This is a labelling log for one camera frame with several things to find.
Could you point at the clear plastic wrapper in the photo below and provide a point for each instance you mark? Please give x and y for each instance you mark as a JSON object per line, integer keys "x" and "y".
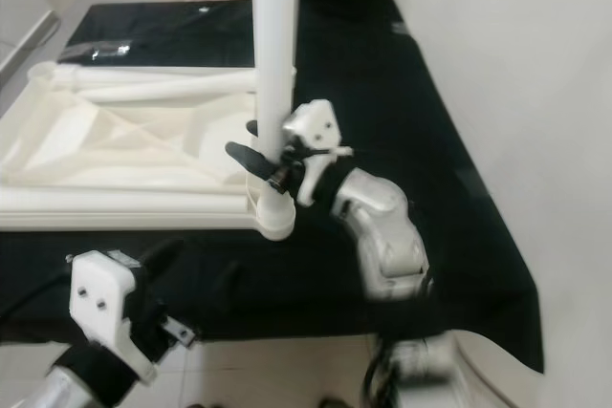
{"x": 112, "y": 49}

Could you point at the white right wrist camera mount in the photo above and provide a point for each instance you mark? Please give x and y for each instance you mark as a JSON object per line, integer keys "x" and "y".
{"x": 316, "y": 126}

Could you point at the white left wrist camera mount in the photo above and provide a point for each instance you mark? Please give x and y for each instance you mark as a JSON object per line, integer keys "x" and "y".
{"x": 100, "y": 303}

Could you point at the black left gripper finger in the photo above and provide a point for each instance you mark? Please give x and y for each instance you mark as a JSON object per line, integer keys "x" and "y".
{"x": 161, "y": 257}
{"x": 231, "y": 289}

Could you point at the white baseboard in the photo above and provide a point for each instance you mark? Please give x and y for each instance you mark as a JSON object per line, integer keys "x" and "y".
{"x": 27, "y": 45}

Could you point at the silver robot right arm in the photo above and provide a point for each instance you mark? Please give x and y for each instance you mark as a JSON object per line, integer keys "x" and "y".
{"x": 392, "y": 226}

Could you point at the black tablecloth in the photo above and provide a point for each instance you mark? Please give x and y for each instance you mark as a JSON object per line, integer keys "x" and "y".
{"x": 392, "y": 93}

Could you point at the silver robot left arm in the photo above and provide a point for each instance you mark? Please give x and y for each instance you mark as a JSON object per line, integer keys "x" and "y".
{"x": 86, "y": 384}

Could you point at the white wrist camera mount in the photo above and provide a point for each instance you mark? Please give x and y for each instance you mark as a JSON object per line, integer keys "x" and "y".
{"x": 316, "y": 126}
{"x": 100, "y": 303}

